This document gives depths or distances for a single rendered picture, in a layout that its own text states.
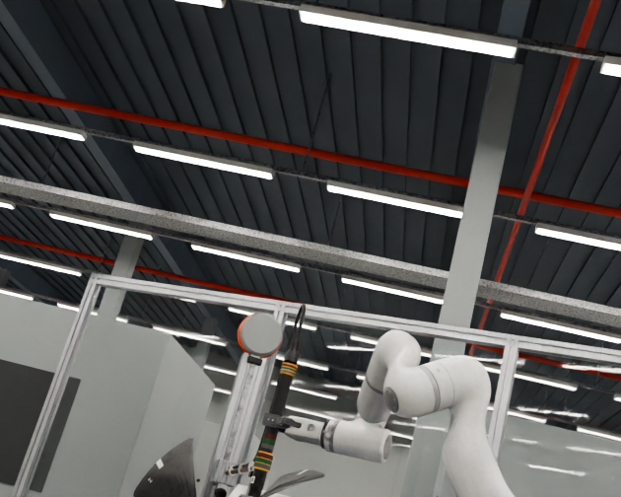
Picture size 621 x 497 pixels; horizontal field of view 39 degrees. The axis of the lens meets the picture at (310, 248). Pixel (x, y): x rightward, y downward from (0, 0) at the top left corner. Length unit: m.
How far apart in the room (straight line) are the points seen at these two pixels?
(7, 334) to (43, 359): 0.24
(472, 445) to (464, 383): 0.13
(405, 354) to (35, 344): 2.98
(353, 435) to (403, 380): 0.47
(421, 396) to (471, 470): 0.17
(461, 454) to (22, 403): 3.06
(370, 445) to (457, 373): 0.45
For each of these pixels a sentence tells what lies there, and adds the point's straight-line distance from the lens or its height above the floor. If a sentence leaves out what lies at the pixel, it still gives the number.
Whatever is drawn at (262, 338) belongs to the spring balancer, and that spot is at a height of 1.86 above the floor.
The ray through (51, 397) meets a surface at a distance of 3.62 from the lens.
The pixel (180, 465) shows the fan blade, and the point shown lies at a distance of 2.55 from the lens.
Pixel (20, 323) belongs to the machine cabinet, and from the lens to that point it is 4.67.
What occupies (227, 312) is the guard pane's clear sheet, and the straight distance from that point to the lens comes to 3.36.
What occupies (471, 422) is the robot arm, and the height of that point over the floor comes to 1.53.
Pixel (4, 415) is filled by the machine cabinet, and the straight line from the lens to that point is 4.57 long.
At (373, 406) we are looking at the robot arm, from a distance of 2.08.
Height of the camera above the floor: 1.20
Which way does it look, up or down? 19 degrees up
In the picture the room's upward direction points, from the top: 16 degrees clockwise
